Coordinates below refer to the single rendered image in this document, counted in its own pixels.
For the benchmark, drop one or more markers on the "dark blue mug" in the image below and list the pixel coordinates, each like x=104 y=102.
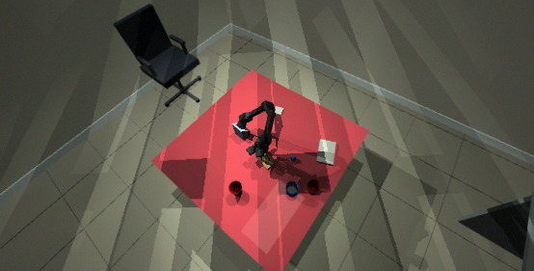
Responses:
x=292 y=189

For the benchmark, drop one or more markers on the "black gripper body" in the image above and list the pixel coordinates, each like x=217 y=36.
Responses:
x=251 y=150

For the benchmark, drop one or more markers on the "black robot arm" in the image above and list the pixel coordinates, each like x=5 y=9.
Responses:
x=264 y=140

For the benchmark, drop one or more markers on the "dark red cup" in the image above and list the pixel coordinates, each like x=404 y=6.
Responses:
x=314 y=187
x=235 y=188

